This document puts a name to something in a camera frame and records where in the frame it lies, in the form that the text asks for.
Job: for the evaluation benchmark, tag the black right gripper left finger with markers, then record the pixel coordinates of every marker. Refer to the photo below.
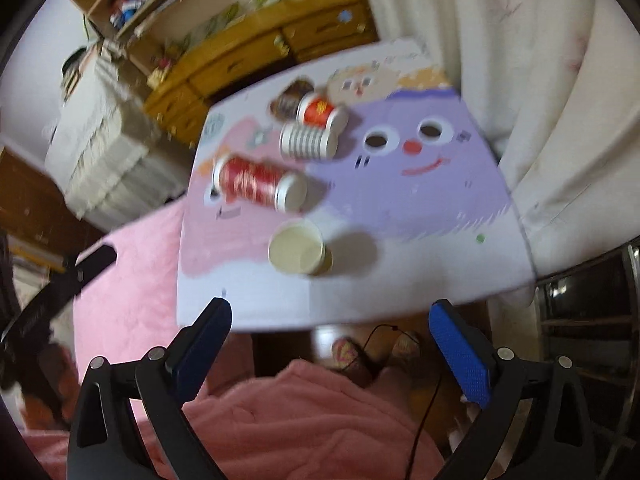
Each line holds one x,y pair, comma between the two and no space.
105,440

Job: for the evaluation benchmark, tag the clear glass cup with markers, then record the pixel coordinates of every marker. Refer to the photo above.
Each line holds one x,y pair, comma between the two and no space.
285,106

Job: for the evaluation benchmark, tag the pink fleece bed blanket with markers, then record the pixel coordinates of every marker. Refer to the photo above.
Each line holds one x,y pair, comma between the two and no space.
131,307

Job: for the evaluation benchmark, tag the wooden drawer desk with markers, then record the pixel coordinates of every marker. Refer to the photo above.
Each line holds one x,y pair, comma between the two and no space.
274,38

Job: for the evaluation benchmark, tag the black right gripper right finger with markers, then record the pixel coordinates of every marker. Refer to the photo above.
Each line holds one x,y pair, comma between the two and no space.
556,442

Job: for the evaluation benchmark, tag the cartoon monster table cover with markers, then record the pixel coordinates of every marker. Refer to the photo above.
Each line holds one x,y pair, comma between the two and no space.
413,206

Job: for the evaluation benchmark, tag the white frilled cloth cover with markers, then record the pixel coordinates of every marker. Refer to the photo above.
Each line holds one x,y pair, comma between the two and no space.
109,160

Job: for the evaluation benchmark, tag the grey checkered paper cup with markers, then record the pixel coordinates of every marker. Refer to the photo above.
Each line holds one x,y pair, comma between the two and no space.
299,141

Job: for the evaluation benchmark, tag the tall red patterned paper cup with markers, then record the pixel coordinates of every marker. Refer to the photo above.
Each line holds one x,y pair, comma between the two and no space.
259,182

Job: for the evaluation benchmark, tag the white floral curtain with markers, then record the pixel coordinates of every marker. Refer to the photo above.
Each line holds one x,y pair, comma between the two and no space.
554,87

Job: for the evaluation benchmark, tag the dark metal rack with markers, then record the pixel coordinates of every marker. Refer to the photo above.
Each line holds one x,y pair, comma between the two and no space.
590,313

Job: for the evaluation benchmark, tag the small red paper cup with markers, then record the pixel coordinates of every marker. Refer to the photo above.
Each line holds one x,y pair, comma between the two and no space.
315,110

